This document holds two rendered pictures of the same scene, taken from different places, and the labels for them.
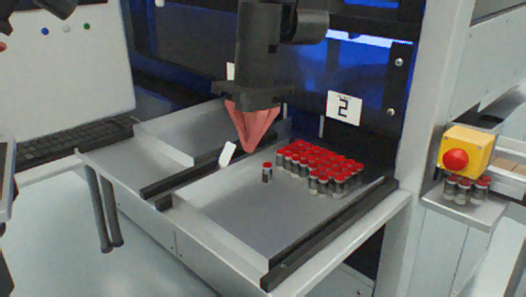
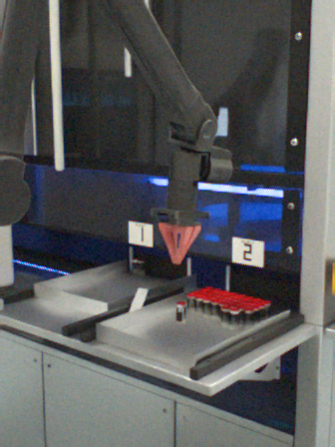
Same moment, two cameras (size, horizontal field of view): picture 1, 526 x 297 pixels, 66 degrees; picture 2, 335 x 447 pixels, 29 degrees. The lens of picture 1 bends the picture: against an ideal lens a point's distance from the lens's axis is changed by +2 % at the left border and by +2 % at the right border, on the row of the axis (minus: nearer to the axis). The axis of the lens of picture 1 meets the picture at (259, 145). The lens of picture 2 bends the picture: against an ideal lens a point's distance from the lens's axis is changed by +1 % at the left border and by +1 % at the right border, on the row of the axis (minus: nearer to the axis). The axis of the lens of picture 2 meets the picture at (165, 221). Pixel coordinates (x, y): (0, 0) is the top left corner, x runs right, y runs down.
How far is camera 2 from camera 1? 0.64 m
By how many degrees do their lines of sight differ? 17
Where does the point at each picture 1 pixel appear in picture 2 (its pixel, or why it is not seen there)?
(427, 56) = (312, 200)
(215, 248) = (145, 360)
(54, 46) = not seen: outside the picture
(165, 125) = (64, 286)
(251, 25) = (180, 168)
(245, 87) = (176, 210)
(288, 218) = (205, 342)
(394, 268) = (310, 413)
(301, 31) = (213, 173)
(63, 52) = not seen: outside the picture
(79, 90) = not seen: outside the picture
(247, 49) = (177, 183)
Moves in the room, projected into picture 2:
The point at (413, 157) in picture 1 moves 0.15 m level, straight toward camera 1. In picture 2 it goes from (313, 289) to (305, 309)
